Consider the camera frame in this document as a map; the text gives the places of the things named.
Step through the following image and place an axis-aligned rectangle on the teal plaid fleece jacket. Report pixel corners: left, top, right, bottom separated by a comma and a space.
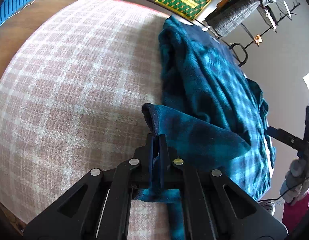
133, 15, 277, 240

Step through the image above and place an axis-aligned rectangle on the pink sleeve forearm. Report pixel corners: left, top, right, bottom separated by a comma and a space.
282, 192, 309, 233

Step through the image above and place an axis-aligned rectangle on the black metal clothes rack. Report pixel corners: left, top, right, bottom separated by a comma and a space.
146, 0, 300, 67

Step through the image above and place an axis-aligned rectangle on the pink plaid bed sheet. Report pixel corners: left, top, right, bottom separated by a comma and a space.
0, 0, 171, 239

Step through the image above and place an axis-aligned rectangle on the small teddy bear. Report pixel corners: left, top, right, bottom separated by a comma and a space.
254, 35, 263, 46

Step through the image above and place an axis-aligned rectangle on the grey checked hanging garment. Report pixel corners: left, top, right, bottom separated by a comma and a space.
205, 0, 275, 37

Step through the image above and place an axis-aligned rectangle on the black cable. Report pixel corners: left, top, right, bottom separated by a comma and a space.
258, 169, 309, 203

